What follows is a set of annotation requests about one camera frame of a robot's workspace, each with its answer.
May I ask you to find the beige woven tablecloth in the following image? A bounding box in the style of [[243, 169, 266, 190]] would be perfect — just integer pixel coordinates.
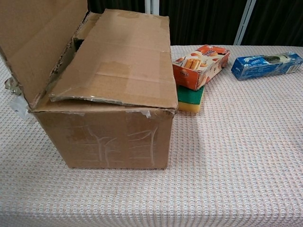
[[0, 44, 303, 227]]

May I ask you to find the clear white plastic packet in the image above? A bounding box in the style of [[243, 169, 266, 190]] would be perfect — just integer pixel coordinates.
[[9, 95, 33, 120]]

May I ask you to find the orange biscuit box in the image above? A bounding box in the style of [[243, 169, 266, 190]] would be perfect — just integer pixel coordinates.
[[172, 44, 231, 91]]

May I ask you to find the blue Oreo cookie pack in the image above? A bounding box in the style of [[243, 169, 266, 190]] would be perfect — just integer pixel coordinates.
[[231, 52, 303, 81]]

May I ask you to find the brown cardboard shipping box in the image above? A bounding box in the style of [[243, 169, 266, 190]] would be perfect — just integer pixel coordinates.
[[0, 0, 178, 170]]

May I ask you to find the gold foil snack bag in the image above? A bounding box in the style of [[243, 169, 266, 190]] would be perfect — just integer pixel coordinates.
[[4, 77, 23, 96]]

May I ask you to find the white metal frame post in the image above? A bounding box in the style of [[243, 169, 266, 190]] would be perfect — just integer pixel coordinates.
[[144, 0, 160, 16], [233, 0, 257, 46]]

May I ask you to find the green yellow sponge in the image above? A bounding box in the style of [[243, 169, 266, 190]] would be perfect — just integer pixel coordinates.
[[177, 85, 205, 113]]

